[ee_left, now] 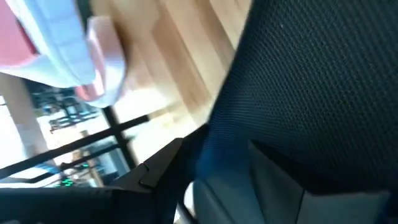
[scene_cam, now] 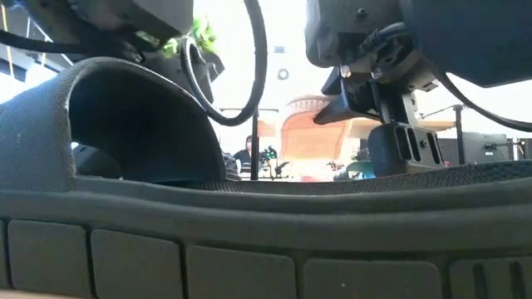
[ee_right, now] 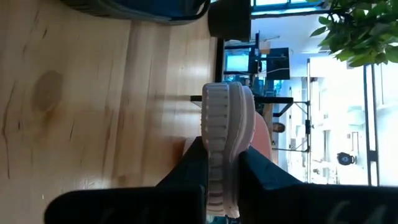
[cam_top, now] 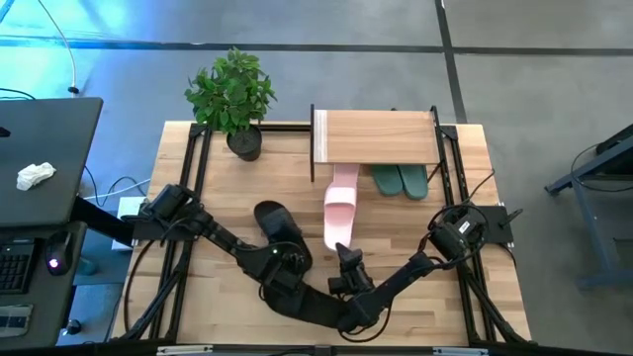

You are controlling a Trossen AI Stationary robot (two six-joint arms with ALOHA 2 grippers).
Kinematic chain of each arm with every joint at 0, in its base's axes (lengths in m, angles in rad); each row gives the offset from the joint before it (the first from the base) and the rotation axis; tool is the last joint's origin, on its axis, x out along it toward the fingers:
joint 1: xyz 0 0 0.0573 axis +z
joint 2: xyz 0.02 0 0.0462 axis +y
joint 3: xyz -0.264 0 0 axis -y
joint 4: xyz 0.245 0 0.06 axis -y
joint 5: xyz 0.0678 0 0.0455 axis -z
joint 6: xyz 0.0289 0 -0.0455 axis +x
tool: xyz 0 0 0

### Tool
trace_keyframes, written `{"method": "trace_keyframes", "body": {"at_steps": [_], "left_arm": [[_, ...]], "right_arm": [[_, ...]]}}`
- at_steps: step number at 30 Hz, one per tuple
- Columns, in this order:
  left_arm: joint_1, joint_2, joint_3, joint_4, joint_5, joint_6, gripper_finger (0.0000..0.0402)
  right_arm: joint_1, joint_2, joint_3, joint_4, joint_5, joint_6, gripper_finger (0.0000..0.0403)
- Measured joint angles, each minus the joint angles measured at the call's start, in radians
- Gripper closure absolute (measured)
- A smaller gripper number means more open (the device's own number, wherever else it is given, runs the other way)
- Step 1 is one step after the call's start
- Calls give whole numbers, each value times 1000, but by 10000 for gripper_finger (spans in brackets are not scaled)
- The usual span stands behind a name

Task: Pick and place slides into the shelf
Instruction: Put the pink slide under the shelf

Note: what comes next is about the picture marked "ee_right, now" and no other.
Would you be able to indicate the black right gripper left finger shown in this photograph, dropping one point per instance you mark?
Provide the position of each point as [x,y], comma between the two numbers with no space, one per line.
[140,205]

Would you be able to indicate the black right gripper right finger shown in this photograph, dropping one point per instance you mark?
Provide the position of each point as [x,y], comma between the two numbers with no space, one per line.
[311,205]

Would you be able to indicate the pink slide sandal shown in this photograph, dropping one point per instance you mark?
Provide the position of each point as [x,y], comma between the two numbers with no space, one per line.
[224,124]

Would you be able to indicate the black slide sandal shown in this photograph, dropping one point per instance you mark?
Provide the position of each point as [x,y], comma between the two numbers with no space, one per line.
[140,9]

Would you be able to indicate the round black ceiling device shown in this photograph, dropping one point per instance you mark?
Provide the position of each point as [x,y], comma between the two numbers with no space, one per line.
[345,158]

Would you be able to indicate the person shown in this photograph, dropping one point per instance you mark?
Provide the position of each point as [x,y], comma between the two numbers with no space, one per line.
[279,127]

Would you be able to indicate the black monitor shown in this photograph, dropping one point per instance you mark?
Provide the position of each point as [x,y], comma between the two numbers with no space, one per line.
[278,62]

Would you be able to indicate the blue lit monitor screen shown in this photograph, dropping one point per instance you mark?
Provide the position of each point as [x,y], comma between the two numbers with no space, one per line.
[236,60]

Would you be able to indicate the green potted plant black pot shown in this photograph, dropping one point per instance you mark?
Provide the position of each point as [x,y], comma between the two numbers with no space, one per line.
[357,31]

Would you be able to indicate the large office window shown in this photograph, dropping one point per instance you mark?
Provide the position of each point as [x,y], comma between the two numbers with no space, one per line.
[270,2]

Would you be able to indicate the black aluminium table frame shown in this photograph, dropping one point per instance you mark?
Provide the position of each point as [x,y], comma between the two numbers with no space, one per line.
[219,62]

